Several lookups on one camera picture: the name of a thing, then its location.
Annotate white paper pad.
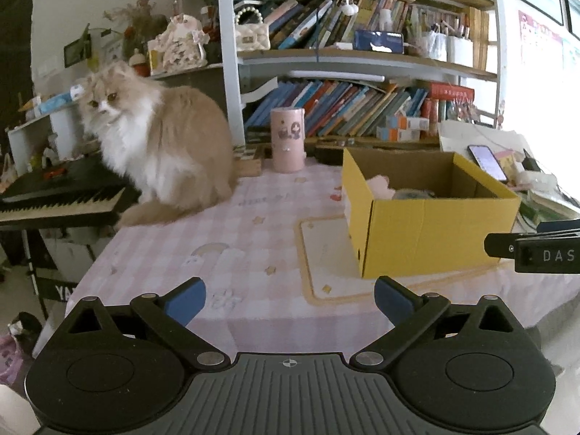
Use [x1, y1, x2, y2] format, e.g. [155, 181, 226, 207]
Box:
[439, 120, 526, 182]

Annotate smartphone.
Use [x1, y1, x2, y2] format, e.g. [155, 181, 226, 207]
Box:
[468, 145, 508, 183]

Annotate stack of green books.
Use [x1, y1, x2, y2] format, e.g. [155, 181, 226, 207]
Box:
[517, 186, 580, 227]

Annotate row of books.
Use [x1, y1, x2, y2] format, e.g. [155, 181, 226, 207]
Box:
[245, 79, 429, 139]
[265, 0, 472, 50]

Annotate white shelving unit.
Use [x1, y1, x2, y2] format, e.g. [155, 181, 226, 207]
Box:
[217, 0, 506, 146]

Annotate yellow cardboard box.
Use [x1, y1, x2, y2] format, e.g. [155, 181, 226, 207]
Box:
[341, 147, 522, 279]

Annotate black keyboard stand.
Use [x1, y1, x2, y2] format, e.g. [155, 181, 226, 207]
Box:
[18, 227, 98, 322]

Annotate white storage containers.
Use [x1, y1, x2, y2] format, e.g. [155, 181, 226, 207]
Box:
[423, 32, 474, 68]

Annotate red box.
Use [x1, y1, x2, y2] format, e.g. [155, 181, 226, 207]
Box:
[426, 82, 476, 123]

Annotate white pearl handbag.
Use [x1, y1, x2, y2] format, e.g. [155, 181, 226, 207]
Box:
[235, 7, 271, 51]

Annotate dried flower bouquet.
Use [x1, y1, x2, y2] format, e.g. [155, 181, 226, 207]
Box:
[104, 0, 168, 50]

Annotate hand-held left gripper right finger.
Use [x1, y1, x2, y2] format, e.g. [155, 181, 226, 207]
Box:
[349, 275, 524, 370]

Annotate cream and white fluffy cat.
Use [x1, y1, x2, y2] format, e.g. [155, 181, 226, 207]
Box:
[78, 62, 239, 228]

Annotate pink cylinder container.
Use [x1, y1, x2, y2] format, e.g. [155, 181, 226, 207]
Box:
[270, 107, 305, 174]

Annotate pink plush toy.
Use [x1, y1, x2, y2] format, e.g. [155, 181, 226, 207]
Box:
[366, 175, 394, 201]

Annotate black electronic keyboard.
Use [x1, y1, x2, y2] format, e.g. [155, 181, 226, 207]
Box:
[0, 156, 141, 236]

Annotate pink and black bag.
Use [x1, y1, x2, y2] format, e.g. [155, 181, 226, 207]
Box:
[0, 312, 44, 390]

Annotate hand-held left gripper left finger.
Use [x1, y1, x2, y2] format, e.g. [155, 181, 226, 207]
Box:
[57, 276, 232, 371]

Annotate desktop with pink checked cloth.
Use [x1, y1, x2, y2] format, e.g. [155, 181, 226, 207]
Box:
[66, 158, 580, 359]

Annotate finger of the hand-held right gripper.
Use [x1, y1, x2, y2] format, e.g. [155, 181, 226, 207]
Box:
[484, 232, 580, 261]
[537, 219, 580, 235]

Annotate small orange and white boxes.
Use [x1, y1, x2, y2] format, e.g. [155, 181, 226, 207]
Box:
[376, 115, 429, 142]

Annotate floral fabric bag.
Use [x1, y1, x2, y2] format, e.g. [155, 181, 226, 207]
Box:
[149, 14, 208, 75]

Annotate blue tissue box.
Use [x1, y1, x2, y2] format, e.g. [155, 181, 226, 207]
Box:
[354, 30, 405, 54]

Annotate white side cabinet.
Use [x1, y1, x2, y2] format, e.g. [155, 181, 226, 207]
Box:
[7, 95, 87, 175]

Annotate pink wall poster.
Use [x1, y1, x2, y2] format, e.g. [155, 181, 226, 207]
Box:
[519, 10, 563, 66]

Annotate wooden block rack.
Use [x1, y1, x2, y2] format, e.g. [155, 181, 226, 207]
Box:
[233, 144, 264, 177]

